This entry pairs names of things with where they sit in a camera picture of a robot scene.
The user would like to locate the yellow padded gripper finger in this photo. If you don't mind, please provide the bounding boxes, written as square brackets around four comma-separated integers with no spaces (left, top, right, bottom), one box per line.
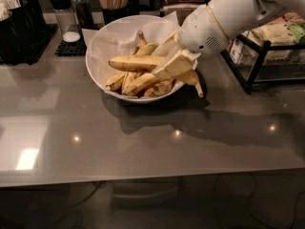
[152,50,199,79]
[152,31,180,57]

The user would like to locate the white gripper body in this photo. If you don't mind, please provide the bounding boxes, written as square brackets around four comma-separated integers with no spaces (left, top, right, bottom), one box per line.
[178,5,230,57]

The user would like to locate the large top yellow banana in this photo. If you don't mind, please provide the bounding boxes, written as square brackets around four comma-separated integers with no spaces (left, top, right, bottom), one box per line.
[109,55,204,98]

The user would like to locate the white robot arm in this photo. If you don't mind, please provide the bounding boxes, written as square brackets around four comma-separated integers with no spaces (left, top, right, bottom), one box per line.
[152,0,305,79]

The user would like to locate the greenish banana at back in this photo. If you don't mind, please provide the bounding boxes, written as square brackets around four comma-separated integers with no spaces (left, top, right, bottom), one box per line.
[133,43,158,56]

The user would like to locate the front small spotted banana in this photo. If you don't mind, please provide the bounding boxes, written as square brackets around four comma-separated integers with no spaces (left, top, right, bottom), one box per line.
[144,79,175,97]

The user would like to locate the lower front yellow banana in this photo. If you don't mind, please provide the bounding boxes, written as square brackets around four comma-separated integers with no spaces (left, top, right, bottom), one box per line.
[122,73,159,96]

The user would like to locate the white bowl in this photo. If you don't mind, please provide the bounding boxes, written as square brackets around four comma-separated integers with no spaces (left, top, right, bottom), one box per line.
[85,14,199,104]

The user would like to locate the left small yellow banana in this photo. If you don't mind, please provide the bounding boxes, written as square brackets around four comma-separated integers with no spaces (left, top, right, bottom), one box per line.
[106,72,125,92]

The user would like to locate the cup of wooden stirrers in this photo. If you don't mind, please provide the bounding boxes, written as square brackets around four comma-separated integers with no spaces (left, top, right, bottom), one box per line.
[99,0,128,24]

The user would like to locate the dark pepper shaker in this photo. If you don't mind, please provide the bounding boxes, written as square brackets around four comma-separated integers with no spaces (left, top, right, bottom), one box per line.
[72,0,94,29]

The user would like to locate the small black rubber mat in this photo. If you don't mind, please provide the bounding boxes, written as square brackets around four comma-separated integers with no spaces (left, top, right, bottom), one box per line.
[55,28,87,56]

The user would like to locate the glass sugar shaker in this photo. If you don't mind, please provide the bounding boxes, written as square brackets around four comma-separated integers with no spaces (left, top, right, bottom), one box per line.
[50,0,81,43]

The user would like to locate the black container with packets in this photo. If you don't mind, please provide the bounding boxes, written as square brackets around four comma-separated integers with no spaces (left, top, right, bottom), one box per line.
[0,0,46,61]

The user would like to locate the black wire condiment rack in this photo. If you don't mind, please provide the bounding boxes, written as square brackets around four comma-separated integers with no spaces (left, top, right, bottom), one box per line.
[221,12,305,94]

